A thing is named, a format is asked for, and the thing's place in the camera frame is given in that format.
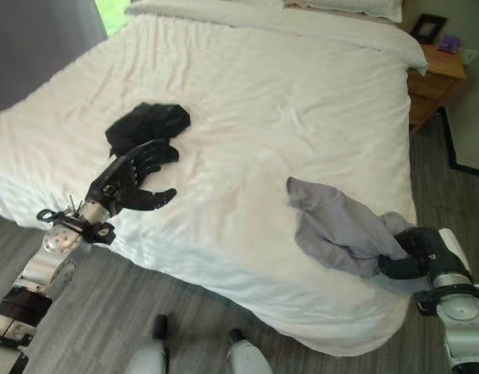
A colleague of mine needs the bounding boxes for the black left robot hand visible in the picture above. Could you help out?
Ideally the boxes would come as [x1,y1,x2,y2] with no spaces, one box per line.
[86,139,181,217]

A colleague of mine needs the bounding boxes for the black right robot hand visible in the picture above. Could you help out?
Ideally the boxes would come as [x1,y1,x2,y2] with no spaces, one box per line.
[379,227,473,281]

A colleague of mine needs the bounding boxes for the grey garment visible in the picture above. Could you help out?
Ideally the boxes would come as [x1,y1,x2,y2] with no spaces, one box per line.
[286,176,415,277]

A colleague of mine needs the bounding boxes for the black garment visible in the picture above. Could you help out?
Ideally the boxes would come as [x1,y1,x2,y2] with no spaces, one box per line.
[104,101,192,160]

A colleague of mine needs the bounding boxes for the white duvet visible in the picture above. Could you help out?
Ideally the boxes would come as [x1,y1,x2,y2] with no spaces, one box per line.
[0,0,428,358]

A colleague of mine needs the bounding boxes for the grey curtain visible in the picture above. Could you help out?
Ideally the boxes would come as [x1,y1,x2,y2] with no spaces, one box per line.
[0,0,109,122]

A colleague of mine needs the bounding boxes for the wooden nightstand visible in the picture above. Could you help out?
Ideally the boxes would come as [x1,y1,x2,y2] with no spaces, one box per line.
[406,43,467,136]

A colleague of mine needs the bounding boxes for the silver left robot leg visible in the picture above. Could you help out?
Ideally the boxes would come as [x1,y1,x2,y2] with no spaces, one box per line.
[124,313,171,374]

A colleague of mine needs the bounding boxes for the silver robot leg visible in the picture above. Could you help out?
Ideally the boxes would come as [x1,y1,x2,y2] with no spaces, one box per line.
[124,313,171,374]
[227,329,273,374]

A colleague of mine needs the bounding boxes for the white folded blanket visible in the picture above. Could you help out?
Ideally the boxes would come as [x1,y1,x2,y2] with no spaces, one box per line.
[125,0,287,28]

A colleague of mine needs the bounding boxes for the silver right robot leg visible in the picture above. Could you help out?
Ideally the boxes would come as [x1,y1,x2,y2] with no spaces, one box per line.
[227,329,273,374]

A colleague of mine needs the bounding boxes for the purple small box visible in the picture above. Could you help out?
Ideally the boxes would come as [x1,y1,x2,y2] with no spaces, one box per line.
[436,34,460,53]

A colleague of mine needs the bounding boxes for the white pillow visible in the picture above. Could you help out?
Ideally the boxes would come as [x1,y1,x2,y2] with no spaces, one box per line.
[284,0,403,23]

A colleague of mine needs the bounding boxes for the black picture frame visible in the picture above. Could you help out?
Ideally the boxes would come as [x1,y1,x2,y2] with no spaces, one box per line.
[410,12,448,44]

